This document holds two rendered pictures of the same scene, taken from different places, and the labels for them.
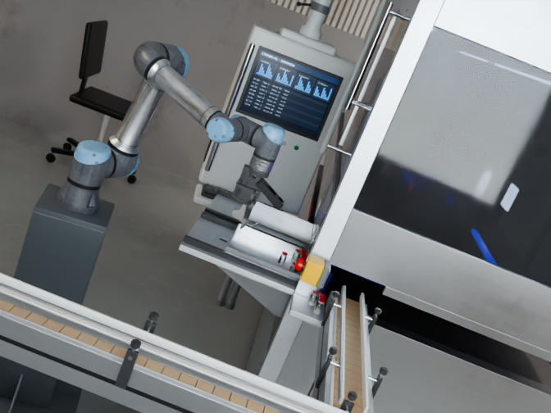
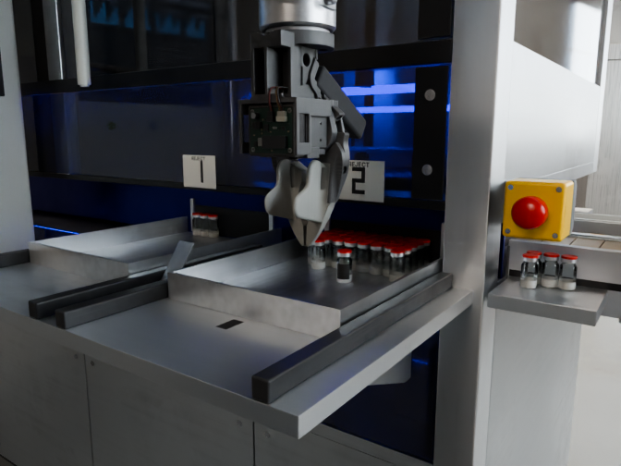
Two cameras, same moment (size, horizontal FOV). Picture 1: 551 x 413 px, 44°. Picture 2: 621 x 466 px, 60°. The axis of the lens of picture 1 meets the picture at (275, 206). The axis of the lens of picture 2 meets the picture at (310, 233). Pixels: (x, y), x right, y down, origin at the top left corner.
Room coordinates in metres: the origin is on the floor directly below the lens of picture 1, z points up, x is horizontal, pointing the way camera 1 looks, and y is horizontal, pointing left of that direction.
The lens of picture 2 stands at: (1.85, 0.54, 1.09)
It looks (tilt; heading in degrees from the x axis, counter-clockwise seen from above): 10 degrees down; 305
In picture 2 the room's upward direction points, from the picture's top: straight up
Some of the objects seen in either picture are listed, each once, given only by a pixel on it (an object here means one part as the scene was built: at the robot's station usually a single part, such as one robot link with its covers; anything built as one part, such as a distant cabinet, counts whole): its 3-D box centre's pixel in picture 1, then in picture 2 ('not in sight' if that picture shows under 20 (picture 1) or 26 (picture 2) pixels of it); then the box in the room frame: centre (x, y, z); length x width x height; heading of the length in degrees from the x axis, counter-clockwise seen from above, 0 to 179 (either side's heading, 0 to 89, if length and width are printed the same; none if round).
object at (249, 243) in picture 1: (276, 256); (325, 272); (2.25, -0.07, 0.90); 0.34 x 0.26 x 0.04; 90
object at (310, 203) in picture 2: (239, 215); (309, 205); (2.16, 0.10, 1.02); 0.06 x 0.03 x 0.09; 90
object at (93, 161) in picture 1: (91, 161); not in sight; (2.28, 0.66, 0.96); 0.13 x 0.12 x 0.14; 157
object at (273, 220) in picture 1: (284, 227); (164, 244); (2.59, -0.07, 0.90); 0.34 x 0.26 x 0.04; 90
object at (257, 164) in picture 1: (261, 164); (299, 13); (2.18, 0.09, 1.20); 0.08 x 0.08 x 0.05
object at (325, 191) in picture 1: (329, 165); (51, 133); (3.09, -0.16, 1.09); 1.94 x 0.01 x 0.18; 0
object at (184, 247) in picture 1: (261, 240); (203, 283); (2.42, 0.00, 0.87); 0.70 x 0.48 x 0.02; 0
